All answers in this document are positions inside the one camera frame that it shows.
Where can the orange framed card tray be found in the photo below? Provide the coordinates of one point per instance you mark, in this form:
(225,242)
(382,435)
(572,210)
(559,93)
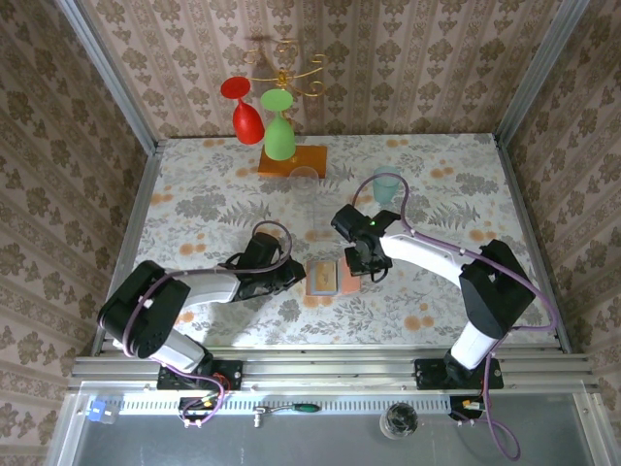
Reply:
(350,286)

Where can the gold credit card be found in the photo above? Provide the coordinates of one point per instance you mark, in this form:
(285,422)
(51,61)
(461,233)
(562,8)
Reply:
(326,277)

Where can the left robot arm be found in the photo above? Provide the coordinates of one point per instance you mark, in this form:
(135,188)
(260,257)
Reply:
(145,310)

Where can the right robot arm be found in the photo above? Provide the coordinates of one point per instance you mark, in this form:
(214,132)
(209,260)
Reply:
(495,286)

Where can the teal textured plastic cup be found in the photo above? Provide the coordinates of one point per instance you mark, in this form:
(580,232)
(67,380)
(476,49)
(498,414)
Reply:
(385,187)

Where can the clear plastic cup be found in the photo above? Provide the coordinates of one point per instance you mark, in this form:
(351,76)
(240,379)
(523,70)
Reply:
(304,182)

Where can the floral patterned tablecloth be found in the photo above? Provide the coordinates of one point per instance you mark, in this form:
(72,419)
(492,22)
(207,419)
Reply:
(233,194)

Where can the orange wooden rack base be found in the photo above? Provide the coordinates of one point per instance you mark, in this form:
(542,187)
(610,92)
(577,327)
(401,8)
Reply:
(310,162)

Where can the green wine glass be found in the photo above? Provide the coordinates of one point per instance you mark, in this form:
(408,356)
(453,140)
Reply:
(279,141)

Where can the black wiring connector board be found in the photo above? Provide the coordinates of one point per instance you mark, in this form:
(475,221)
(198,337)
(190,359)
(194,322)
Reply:
(199,408)
(466,408)

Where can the clear round glass jar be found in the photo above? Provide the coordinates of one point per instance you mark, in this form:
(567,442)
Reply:
(399,421)

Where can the red wine glass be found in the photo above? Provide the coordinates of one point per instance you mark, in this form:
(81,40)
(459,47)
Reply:
(247,123)

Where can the grey metal shelf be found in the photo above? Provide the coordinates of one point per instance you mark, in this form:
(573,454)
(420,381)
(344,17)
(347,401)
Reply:
(315,446)

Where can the blue plastic connector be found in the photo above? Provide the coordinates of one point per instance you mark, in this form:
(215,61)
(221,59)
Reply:
(98,411)

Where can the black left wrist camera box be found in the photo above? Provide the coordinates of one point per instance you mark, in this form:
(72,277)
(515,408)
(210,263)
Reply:
(262,250)

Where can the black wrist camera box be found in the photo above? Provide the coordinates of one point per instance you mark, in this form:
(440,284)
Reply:
(349,222)
(262,250)

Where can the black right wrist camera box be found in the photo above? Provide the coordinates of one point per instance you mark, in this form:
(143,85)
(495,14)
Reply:
(349,222)

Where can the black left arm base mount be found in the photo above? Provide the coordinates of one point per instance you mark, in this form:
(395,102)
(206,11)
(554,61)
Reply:
(228,371)

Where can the aluminium front rail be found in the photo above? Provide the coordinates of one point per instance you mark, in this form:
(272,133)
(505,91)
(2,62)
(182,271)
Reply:
(339,374)

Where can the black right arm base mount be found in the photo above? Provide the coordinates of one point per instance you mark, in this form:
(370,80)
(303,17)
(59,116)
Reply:
(427,374)

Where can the aluminium side rail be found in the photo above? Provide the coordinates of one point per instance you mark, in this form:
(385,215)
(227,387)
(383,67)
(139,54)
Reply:
(140,209)
(529,228)

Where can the aluminium frame post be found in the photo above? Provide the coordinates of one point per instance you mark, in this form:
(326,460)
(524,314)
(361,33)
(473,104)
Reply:
(111,77)
(538,73)

